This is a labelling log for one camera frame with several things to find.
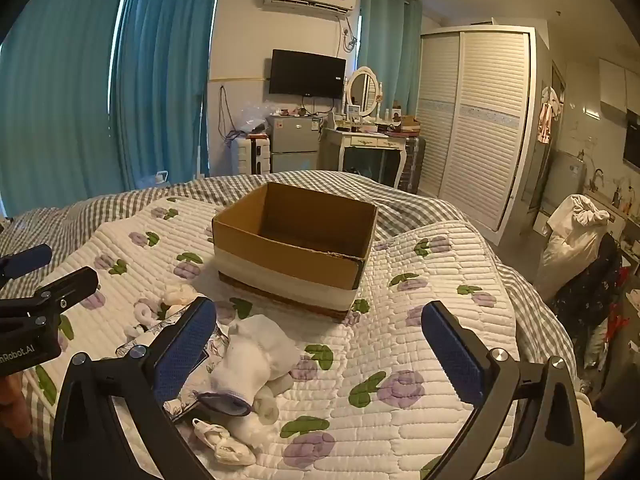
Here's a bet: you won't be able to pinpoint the narrow teal curtain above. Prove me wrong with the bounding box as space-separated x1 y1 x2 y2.
358 0 424 117

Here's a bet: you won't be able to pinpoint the dark suitcase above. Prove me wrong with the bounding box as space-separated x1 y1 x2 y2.
387 134 426 197

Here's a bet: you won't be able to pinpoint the cream lace underwear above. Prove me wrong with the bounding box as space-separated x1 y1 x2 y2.
124 284 202 341

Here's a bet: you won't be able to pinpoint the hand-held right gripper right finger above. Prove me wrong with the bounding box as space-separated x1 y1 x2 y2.
421 301 587 480

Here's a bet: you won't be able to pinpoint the chair with dark garment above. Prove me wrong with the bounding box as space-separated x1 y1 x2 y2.
551 234 624 343

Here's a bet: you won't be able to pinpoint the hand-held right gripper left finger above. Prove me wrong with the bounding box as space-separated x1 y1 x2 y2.
50 296 217 480

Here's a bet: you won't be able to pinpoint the small grey fridge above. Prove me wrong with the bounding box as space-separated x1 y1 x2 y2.
267 112 324 175

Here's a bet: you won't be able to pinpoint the oval white vanity mirror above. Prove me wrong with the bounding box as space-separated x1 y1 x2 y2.
346 65 382 119

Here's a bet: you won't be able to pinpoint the quilted floral blanket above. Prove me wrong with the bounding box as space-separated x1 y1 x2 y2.
27 186 521 480

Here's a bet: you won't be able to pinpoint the black range hood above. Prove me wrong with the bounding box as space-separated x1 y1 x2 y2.
622 110 640 172

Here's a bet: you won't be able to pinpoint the brown cardboard box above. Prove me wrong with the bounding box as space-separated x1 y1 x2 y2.
211 181 379 323

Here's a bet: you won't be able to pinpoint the cluttered kitchen counter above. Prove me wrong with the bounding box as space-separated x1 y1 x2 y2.
584 170 640 243

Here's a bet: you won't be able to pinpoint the black wall television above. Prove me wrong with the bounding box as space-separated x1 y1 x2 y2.
269 49 348 100

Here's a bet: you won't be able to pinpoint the white louvred wardrobe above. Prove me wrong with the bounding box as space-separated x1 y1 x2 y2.
414 24 540 234

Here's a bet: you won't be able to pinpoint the white suitcase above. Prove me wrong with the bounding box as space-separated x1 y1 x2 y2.
235 135 273 177

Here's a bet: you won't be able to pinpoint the hanging pink clothing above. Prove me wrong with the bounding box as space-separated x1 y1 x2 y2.
537 86 564 144

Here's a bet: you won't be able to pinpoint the white upper kitchen cabinets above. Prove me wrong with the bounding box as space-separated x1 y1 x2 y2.
596 57 640 117

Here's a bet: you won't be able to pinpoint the grey kitchen appliance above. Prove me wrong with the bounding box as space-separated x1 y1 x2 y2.
544 150 587 212

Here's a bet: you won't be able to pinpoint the person's left hand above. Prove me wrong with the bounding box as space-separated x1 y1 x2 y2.
0 375 30 431

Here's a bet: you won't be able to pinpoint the teal window curtain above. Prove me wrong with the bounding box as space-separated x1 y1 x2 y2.
112 0 224 192
0 0 126 218

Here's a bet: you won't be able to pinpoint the plain white sock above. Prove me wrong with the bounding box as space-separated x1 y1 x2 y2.
234 375 296 443

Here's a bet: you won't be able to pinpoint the white laundry bag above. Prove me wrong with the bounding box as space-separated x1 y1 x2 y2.
536 193 612 302

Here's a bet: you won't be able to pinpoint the clear plastic bag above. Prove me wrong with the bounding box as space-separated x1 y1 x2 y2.
238 101 274 137

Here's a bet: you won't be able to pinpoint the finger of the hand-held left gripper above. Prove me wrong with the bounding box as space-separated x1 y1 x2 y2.
0 244 53 282
0 266 99 333

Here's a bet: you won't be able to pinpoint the white sock with blue cuff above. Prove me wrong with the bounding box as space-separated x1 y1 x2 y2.
197 314 302 417

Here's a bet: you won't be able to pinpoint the white cloth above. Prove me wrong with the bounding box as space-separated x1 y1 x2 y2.
574 390 627 480

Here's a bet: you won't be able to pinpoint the white vanity table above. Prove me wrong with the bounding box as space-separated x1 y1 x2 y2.
320 119 409 189

